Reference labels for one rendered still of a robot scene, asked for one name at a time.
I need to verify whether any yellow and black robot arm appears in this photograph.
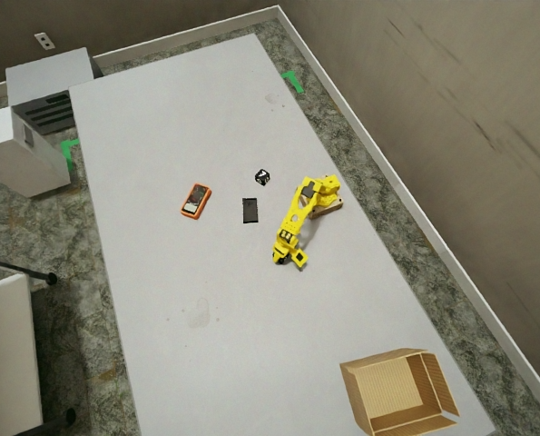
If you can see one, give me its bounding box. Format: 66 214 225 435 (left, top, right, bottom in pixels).
276 175 339 252

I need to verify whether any orange digital multimeter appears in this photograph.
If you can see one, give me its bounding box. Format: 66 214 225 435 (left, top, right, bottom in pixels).
180 183 211 220

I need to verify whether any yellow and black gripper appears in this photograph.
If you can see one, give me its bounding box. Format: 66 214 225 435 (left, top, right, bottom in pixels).
272 239 308 267

